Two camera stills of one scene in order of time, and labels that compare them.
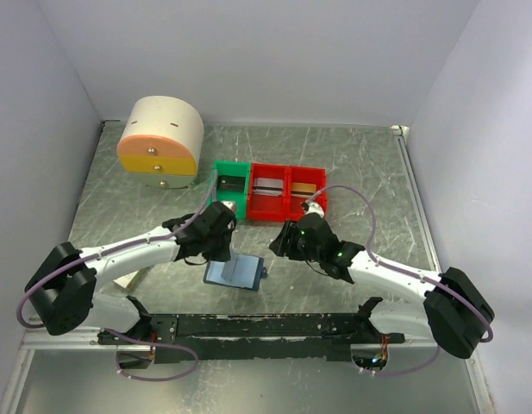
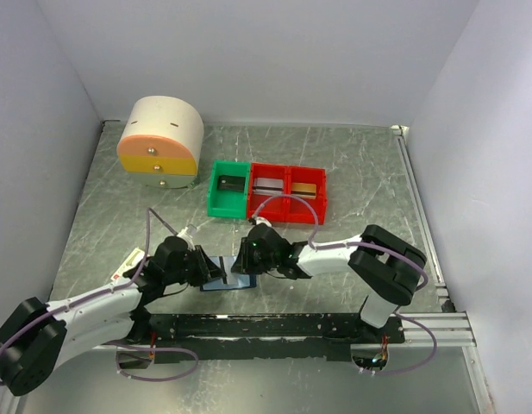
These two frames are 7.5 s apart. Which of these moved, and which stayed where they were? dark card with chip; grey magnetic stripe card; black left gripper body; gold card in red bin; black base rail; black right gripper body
Moved: black left gripper body; black right gripper body
Stayed: black base rail; dark card with chip; grey magnetic stripe card; gold card in red bin
